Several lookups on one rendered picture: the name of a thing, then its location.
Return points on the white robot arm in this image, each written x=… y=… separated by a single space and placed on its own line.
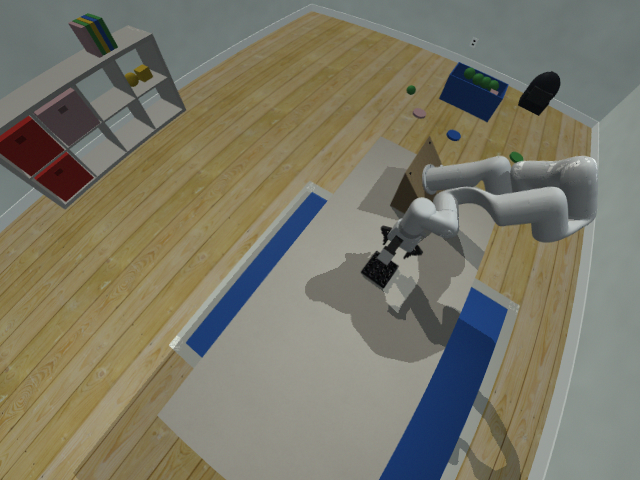
x=563 y=198

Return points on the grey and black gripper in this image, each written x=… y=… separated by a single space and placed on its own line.
x=408 y=244

